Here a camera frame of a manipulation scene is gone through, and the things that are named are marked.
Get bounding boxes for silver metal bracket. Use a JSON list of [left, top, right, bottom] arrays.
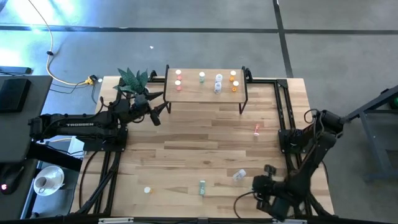
[[98, 217, 134, 224], [272, 218, 308, 224]]

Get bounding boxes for black flat device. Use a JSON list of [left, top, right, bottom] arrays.
[[0, 65, 34, 75]]

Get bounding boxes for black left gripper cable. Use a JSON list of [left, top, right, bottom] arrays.
[[98, 95, 114, 110]]

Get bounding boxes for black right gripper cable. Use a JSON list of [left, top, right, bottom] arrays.
[[233, 190, 257, 219]]

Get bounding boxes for black floor tape stripe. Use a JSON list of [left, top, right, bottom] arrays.
[[272, 0, 294, 78], [0, 24, 398, 35]]

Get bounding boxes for grey metal cart frame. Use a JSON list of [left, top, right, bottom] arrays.
[[343, 84, 398, 181]]

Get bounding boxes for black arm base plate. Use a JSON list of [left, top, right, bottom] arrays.
[[279, 129, 324, 156], [75, 134, 128, 153]]

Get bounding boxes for wooden shelf black metal legs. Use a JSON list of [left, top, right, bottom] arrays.
[[162, 64, 249, 115]]

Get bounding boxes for green plant white pot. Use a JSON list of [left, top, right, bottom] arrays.
[[113, 67, 151, 97]]

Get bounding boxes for black aluminium table frame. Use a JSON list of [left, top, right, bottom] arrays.
[[71, 70, 336, 218]]

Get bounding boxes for yellow floor cable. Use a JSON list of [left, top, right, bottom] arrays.
[[27, 0, 88, 86]]

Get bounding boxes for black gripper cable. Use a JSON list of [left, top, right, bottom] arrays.
[[98, 95, 114, 110], [233, 190, 257, 219]]

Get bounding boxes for white box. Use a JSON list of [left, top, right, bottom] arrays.
[[67, 135, 86, 159]]

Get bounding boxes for black cable bundle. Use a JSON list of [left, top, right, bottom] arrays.
[[306, 186, 335, 217], [74, 151, 122, 215]]

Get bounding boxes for white cup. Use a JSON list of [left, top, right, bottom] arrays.
[[34, 175, 51, 191]]

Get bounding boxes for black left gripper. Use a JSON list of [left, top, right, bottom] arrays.
[[129, 91, 170, 127]]

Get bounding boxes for black desk beam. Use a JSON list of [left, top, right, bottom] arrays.
[[27, 140, 83, 172]]

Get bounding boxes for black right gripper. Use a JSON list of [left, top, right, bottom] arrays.
[[252, 166, 282, 211]]

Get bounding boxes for black mouse pad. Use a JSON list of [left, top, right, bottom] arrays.
[[0, 77, 32, 113]]

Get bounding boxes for black computer mouse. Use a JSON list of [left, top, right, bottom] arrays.
[[0, 164, 25, 196]]

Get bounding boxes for dark grey desk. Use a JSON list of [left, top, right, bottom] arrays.
[[0, 74, 53, 221]]

